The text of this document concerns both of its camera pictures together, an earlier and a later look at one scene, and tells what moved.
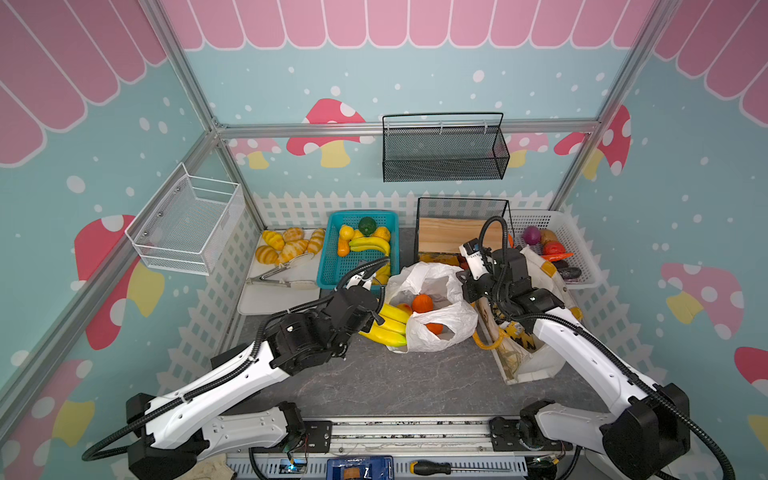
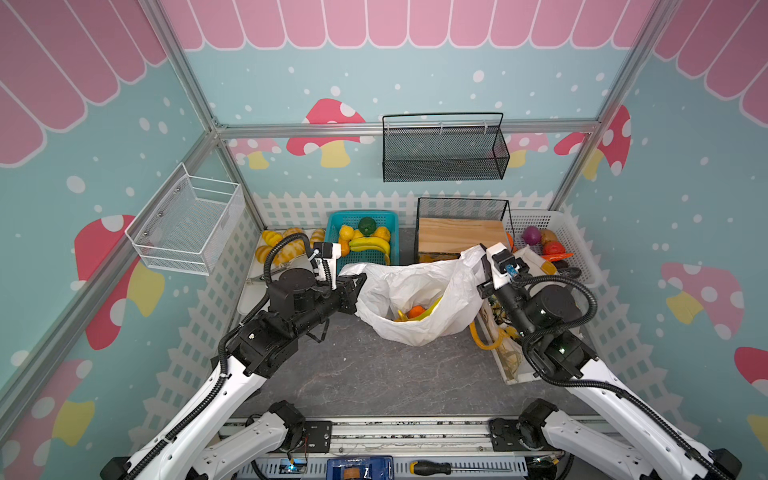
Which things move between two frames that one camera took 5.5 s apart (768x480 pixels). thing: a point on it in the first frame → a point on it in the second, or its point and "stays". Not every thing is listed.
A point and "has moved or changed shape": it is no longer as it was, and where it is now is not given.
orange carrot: [556, 256] stays
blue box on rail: [360, 468] stays
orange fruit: [422, 303] has moved or changed shape
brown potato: [547, 235] stays
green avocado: [367, 226] stays
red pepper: [553, 248] stays
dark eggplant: [570, 272] stays
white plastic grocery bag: [452, 316] has moved or changed shape
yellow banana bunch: [393, 331] → [423, 316]
